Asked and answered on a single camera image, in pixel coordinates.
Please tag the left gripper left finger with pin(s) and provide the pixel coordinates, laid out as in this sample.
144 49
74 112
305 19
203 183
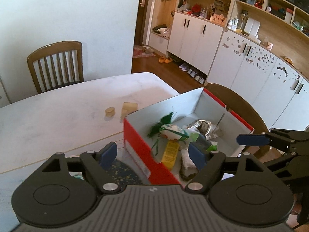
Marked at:
95 163

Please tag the dark entrance door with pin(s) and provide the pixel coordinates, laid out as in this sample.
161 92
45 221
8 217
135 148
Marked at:
140 21

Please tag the blue painted table mat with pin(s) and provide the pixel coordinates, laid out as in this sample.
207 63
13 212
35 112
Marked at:
121 173

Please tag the orange slippers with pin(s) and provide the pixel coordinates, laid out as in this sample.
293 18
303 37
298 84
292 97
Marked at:
165 59

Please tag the far wooden chair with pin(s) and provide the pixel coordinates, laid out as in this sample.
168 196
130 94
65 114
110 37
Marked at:
56 65

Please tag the silver foil snack bag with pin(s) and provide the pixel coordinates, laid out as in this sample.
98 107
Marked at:
206 128

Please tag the white green plastic bag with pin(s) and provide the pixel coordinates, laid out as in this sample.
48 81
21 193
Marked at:
200 140

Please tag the cardboard scrap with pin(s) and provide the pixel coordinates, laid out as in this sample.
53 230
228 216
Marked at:
128 108

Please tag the white plush tooth toy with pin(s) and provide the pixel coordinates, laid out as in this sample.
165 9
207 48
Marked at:
188 170

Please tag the near wooden chair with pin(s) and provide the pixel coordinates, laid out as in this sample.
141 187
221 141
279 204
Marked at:
236 103

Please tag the yellow small box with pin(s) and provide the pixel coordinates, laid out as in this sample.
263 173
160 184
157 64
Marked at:
170 154

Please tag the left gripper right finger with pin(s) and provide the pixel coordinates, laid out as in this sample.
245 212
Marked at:
209 165

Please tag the red door mat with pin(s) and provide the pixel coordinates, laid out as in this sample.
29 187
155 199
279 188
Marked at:
142 51

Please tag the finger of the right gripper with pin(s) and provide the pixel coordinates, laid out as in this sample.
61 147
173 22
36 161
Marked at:
252 140

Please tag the white wall cabinets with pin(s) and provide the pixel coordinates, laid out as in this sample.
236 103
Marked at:
251 47

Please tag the wooden chair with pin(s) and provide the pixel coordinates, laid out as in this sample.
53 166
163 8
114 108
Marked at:
56 65
236 103

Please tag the red cardboard box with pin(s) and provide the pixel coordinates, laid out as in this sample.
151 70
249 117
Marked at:
187 107

